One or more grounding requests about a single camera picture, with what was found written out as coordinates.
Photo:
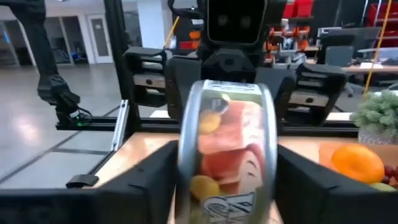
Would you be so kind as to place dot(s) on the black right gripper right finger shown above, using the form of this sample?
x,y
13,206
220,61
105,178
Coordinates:
x,y
311,199

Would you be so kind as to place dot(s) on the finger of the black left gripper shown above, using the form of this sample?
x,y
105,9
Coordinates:
x,y
149,77
317,93

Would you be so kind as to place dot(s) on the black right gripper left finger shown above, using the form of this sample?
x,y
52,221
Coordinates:
x,y
146,193

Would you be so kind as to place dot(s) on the grey office chair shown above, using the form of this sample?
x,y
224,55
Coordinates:
x,y
339,56

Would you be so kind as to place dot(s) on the white door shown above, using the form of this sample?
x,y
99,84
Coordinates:
x,y
99,59

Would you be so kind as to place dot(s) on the storage bin rack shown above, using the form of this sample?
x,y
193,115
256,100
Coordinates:
x,y
280,34

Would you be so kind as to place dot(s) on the orange toy fruit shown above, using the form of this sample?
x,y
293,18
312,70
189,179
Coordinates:
x,y
357,163

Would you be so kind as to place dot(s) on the wooden office desk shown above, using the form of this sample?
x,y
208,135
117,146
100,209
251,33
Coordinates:
x,y
373,69

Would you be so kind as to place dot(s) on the black table clamp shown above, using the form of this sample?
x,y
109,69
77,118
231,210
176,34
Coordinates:
x,y
82,181

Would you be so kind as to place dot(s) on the green grapes bunch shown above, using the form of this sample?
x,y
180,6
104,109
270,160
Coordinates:
x,y
379,115

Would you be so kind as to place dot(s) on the yellow-green toy pear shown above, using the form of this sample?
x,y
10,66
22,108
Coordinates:
x,y
384,187

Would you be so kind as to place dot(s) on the yellow pole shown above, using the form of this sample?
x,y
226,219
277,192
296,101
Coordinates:
x,y
378,46

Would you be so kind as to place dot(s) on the dark red toy grapes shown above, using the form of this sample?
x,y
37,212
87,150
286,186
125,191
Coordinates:
x,y
390,171

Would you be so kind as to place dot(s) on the black vertical frame post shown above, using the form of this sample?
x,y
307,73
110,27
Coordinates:
x,y
119,62

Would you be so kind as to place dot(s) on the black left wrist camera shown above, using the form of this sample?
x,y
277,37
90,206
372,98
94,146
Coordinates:
x,y
236,21

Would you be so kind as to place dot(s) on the black frame rail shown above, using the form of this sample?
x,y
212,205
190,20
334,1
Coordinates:
x,y
155,126

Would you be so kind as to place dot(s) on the silver aluminium bracket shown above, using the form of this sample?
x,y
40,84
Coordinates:
x,y
119,124

